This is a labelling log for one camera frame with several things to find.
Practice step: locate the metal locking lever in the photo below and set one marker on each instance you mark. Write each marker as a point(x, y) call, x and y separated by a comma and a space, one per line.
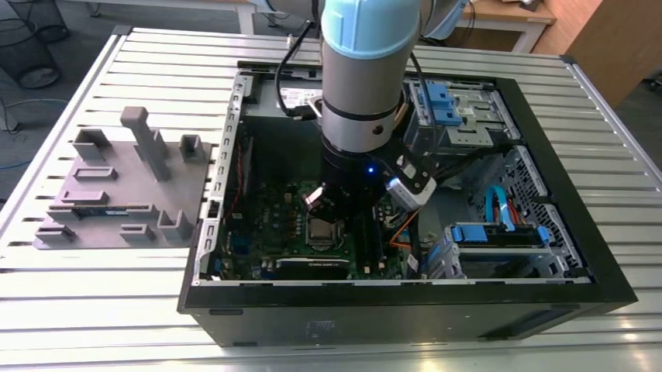
point(339, 234)

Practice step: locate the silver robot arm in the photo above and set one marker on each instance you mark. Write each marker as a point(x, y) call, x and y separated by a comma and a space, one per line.
point(361, 97)

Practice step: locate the CPU socket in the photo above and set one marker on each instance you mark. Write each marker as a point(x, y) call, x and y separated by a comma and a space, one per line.
point(331, 246)

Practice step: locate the grey power supply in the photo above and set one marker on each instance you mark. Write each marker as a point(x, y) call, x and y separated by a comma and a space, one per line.
point(279, 139)

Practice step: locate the green motherboard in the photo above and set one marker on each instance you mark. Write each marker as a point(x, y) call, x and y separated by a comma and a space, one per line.
point(279, 240)

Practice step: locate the black graphics card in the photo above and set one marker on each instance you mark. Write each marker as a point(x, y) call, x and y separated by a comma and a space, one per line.
point(315, 267)

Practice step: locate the grey optical drive cage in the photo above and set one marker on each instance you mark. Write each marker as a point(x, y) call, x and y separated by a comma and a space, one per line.
point(464, 143)

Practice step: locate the hard disk in blue carrier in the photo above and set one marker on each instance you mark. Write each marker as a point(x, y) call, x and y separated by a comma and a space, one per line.
point(469, 234)

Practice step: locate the blue expansion slot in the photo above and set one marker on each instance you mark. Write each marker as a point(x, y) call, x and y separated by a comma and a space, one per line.
point(239, 243)

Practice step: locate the black PC case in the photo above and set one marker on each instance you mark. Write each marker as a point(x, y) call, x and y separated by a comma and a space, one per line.
point(361, 317)

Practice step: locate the grey metal disk bay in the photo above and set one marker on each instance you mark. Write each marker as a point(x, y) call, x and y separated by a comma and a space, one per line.
point(505, 252)

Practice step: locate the grey parts rack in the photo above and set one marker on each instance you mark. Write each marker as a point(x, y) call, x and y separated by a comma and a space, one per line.
point(129, 186)

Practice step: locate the wooden desk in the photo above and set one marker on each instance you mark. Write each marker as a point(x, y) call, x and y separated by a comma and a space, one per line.
point(505, 15)

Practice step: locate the wooden cabinet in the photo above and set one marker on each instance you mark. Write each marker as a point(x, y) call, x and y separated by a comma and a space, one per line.
point(610, 46)

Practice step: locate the small black mesh bin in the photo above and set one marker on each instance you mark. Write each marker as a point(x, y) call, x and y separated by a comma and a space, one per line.
point(50, 33)

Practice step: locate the large black mesh bin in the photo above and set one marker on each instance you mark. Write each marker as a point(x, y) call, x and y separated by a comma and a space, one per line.
point(25, 54)

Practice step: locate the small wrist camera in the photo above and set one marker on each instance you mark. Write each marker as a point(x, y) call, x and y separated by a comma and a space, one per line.
point(315, 199)

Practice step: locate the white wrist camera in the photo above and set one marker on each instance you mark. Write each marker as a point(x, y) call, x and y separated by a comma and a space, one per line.
point(408, 195)

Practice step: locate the small blue drive bracket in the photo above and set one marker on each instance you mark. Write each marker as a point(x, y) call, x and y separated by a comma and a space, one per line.
point(445, 117)

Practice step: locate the large blue drive bracket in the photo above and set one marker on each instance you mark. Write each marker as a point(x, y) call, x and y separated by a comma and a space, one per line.
point(439, 97)

